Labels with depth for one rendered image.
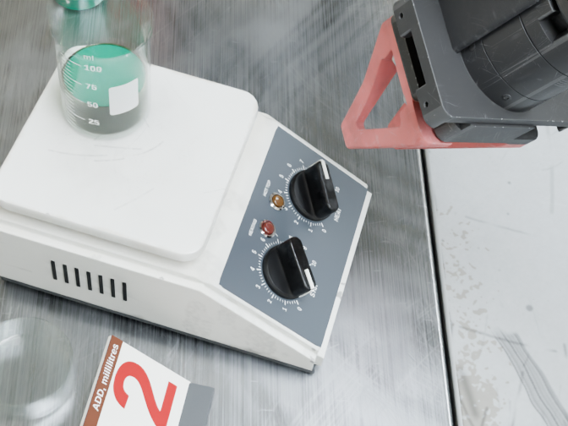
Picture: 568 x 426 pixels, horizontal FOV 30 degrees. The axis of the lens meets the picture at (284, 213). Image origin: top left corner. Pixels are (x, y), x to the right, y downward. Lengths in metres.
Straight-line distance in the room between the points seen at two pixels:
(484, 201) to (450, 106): 0.24
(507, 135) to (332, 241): 0.15
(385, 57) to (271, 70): 0.23
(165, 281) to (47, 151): 0.10
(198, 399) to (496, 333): 0.19
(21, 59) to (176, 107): 0.18
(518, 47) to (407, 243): 0.23
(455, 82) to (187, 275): 0.18
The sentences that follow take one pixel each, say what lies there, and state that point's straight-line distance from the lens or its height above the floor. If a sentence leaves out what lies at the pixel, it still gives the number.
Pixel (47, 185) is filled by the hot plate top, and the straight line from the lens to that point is 0.58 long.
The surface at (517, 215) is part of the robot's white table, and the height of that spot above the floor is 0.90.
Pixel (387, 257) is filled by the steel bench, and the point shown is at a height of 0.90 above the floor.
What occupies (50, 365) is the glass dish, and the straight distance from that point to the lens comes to 0.62.
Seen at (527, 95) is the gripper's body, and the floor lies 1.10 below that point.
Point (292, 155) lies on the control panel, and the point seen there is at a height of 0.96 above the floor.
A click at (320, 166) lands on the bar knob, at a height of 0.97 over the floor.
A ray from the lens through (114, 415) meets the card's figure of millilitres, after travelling 0.58.
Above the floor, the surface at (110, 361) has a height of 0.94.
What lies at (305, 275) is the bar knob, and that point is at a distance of 0.59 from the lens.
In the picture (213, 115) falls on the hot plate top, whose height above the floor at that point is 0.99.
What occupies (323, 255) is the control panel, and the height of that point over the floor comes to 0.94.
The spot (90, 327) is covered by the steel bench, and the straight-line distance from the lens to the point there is 0.64.
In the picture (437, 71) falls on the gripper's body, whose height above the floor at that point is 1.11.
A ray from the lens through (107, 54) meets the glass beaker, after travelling 0.54.
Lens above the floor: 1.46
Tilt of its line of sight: 56 degrees down
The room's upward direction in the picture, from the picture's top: 10 degrees clockwise
